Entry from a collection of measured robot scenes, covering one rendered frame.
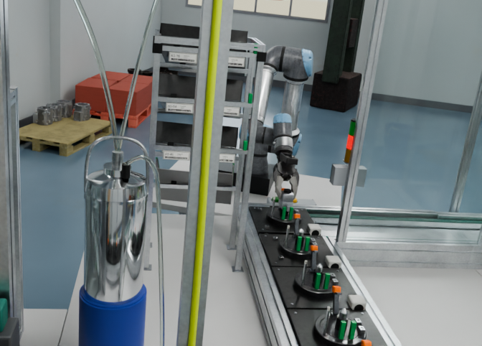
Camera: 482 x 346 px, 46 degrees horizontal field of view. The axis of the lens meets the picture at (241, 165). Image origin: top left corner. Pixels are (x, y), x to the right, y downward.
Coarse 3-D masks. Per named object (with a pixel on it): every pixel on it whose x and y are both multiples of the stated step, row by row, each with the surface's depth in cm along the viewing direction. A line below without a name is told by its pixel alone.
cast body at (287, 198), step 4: (284, 192) 219; (288, 192) 219; (292, 192) 220; (284, 196) 218; (288, 196) 218; (292, 196) 218; (280, 200) 220; (284, 200) 218; (288, 200) 218; (292, 200) 219; (280, 204) 220; (284, 204) 218; (288, 204) 218; (292, 204) 218; (288, 208) 217
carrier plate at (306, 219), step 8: (256, 208) 231; (264, 208) 232; (296, 208) 236; (304, 208) 236; (256, 216) 224; (264, 216) 224; (304, 216) 229; (256, 224) 217; (264, 224) 217; (272, 224) 218; (304, 224) 221; (264, 232) 211; (272, 232) 212; (280, 232) 212; (304, 232) 214
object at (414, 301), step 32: (224, 224) 240; (224, 256) 213; (224, 288) 192; (384, 288) 202; (416, 288) 205; (448, 288) 207; (480, 288) 209; (224, 320) 174; (256, 320) 175; (416, 320) 184; (448, 320) 186; (480, 320) 188
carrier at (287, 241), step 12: (288, 228) 193; (264, 240) 204; (276, 240) 205; (288, 240) 201; (300, 240) 193; (312, 240) 200; (324, 240) 209; (276, 252) 196; (288, 252) 194; (300, 252) 194; (324, 252) 200; (276, 264) 188; (288, 264) 189; (300, 264) 190; (324, 264) 191; (336, 264) 190
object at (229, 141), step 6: (222, 126) 193; (228, 126) 193; (222, 132) 193; (228, 132) 193; (234, 132) 193; (222, 138) 193; (228, 138) 193; (234, 138) 193; (222, 144) 192; (228, 144) 192; (234, 144) 192
